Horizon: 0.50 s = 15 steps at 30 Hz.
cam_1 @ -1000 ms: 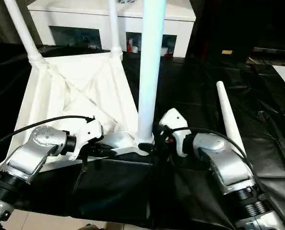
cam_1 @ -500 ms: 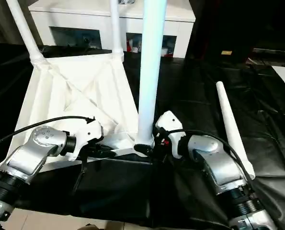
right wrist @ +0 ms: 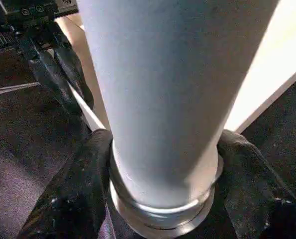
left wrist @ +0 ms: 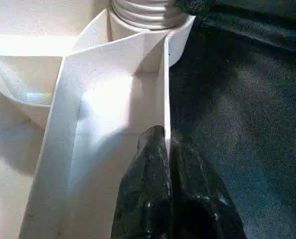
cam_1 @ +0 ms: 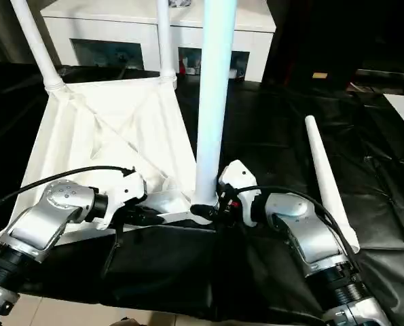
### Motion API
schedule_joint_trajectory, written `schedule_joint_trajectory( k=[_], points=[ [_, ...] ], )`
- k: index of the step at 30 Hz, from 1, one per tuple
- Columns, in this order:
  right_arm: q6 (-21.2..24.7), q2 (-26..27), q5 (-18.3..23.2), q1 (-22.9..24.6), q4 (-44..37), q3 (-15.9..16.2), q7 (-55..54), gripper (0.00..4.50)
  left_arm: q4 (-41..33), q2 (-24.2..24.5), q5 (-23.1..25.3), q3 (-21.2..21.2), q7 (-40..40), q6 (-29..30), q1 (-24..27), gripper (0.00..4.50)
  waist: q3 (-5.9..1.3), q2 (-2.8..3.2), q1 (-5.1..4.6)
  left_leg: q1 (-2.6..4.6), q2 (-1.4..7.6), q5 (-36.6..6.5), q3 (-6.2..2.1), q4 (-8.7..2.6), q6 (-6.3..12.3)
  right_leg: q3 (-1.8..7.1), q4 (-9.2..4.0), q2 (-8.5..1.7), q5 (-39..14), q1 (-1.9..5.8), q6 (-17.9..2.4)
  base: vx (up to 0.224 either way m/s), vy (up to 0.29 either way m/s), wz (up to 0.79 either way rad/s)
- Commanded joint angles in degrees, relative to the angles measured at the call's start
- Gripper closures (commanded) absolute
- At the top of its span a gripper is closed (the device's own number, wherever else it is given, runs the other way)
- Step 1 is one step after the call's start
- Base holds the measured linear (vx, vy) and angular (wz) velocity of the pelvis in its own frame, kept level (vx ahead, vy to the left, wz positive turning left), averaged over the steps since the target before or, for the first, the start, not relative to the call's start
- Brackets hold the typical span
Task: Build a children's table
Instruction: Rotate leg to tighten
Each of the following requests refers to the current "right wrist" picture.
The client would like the white plastic table top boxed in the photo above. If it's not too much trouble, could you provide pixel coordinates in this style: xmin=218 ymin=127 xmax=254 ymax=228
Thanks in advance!
xmin=55 ymin=0 xmax=296 ymax=135

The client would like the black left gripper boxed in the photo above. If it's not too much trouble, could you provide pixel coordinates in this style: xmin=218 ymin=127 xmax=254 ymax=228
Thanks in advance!
xmin=0 ymin=0 xmax=94 ymax=117

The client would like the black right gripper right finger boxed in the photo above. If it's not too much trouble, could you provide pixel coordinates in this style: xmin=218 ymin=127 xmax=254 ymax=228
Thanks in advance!
xmin=212 ymin=129 xmax=296 ymax=239

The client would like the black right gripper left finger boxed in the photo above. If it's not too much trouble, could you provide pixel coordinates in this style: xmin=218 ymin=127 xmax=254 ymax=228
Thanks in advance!
xmin=18 ymin=128 xmax=113 ymax=239

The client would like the black plastic mat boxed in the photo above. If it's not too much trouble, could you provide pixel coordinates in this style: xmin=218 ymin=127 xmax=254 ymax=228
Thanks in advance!
xmin=0 ymin=44 xmax=296 ymax=239

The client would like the white plastic table leg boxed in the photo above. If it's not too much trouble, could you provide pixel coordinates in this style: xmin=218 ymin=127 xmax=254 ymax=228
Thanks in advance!
xmin=76 ymin=0 xmax=285 ymax=239

